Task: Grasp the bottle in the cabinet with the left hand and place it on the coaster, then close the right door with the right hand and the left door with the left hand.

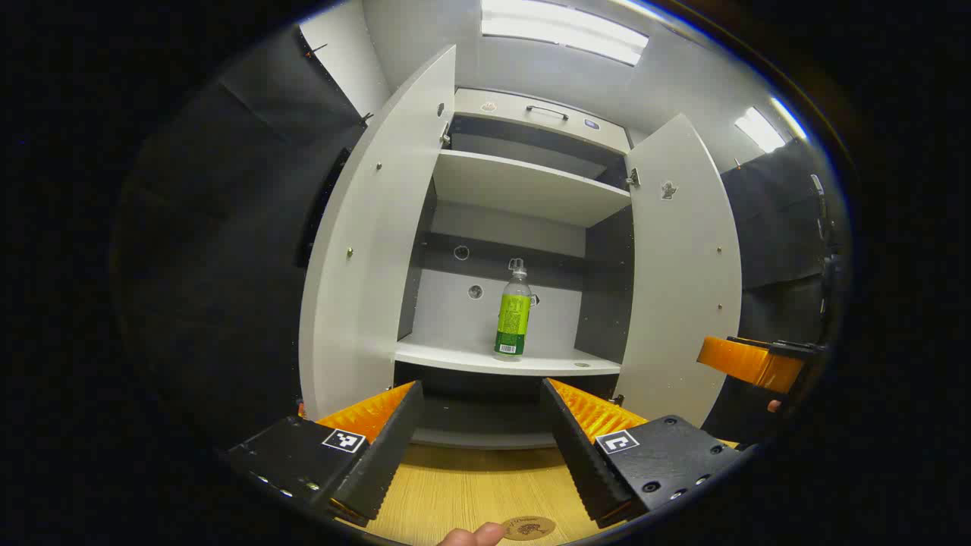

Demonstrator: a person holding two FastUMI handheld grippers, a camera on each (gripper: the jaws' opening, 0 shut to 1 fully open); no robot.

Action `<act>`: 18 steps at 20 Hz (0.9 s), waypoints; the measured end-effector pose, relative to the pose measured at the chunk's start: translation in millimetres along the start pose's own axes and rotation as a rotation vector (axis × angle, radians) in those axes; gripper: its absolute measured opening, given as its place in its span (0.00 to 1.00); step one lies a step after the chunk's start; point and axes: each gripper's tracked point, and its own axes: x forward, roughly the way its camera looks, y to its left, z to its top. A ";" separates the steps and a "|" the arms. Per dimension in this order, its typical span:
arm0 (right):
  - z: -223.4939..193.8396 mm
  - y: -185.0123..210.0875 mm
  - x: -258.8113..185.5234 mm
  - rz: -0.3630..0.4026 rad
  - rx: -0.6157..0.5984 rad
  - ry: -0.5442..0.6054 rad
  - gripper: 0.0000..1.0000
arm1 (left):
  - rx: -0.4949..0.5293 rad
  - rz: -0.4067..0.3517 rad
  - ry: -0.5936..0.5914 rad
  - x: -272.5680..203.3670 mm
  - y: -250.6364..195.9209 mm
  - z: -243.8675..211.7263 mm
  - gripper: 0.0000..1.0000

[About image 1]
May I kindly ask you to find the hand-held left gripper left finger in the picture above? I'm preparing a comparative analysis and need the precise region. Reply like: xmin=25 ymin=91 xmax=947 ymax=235
xmin=228 ymin=379 xmax=426 ymax=529

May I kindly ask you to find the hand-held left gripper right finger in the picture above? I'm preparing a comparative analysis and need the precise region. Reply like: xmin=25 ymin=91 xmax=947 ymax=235
xmin=540 ymin=377 xmax=748 ymax=529

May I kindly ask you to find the round wooden coaster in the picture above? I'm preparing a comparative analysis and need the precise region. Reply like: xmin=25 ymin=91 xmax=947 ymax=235
xmin=501 ymin=516 xmax=557 ymax=541

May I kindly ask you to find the grey cabinet door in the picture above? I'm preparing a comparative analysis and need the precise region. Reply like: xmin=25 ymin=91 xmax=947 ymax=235
xmin=298 ymin=44 xmax=457 ymax=422
xmin=616 ymin=114 xmax=743 ymax=429

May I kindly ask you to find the green label plastic bottle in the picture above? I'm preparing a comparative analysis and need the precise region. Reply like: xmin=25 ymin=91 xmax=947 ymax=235
xmin=494 ymin=258 xmax=533 ymax=362

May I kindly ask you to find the grey cabinet shelf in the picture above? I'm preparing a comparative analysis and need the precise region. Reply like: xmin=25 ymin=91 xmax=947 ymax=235
xmin=432 ymin=149 xmax=632 ymax=228
xmin=394 ymin=334 xmax=623 ymax=378

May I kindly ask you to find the grey cabinet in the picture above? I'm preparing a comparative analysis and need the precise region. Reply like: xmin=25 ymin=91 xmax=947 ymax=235
xmin=394 ymin=87 xmax=638 ymax=450

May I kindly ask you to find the grey cabinet drawer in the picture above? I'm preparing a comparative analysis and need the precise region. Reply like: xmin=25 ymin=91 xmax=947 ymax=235
xmin=454 ymin=87 xmax=632 ymax=156

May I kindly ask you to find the small ceiling light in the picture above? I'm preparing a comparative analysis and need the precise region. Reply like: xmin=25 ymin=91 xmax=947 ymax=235
xmin=734 ymin=97 xmax=809 ymax=154

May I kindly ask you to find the black backdrop cloth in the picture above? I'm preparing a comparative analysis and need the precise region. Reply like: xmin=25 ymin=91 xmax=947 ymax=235
xmin=114 ymin=23 xmax=843 ymax=456

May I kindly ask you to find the large ceiling light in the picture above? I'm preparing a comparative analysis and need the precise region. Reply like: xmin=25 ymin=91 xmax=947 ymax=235
xmin=480 ymin=0 xmax=651 ymax=67

